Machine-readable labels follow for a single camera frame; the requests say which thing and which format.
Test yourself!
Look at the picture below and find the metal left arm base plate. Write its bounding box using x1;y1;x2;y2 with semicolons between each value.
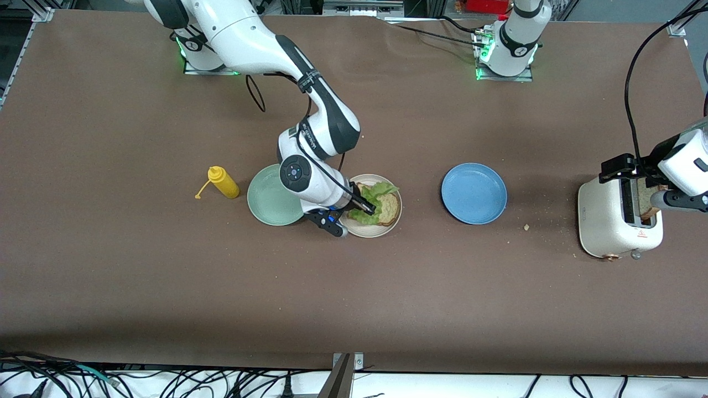
475;29;534;82

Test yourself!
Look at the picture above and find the brown bread slice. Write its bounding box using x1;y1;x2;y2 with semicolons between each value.
348;182;401;227
636;176;663;217

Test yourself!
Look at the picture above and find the mint green round plate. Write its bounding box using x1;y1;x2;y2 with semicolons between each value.
247;164;305;227

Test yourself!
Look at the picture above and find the blue round plate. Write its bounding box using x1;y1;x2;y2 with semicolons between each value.
441;163;508;226

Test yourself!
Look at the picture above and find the black base cable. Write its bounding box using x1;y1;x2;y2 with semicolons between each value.
382;15;490;49

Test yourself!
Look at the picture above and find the aluminium frame strut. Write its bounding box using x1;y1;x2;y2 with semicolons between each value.
667;0;708;38
0;6;56;108

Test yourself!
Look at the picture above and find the teal cable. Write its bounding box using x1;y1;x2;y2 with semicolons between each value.
75;364;119;386

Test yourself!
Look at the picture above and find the beige round plate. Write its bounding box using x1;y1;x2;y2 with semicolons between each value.
339;174;403;238

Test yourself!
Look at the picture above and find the yellow mustard squeeze bottle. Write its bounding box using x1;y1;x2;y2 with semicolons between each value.
195;166;241;200

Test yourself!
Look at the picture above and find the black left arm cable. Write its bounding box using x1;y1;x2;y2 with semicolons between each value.
625;0;703;161

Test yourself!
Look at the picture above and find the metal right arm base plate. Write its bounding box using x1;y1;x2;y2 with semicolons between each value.
183;53;227;76

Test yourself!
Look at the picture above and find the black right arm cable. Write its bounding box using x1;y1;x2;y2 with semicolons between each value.
245;69;355;200

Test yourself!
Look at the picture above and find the red box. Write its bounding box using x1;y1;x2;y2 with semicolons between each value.
465;0;511;14

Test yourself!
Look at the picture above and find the white two-slot toaster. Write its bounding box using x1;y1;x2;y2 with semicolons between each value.
577;167;664;261

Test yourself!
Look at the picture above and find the grey equipment box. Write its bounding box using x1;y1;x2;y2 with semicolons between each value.
322;0;405;17

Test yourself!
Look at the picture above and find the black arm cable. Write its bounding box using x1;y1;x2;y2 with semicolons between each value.
245;69;355;200
625;0;703;161

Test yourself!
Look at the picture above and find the green lettuce leaf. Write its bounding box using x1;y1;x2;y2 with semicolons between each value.
347;182;400;226

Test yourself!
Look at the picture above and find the metal table bracket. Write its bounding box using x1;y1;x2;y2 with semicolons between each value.
317;352;366;398

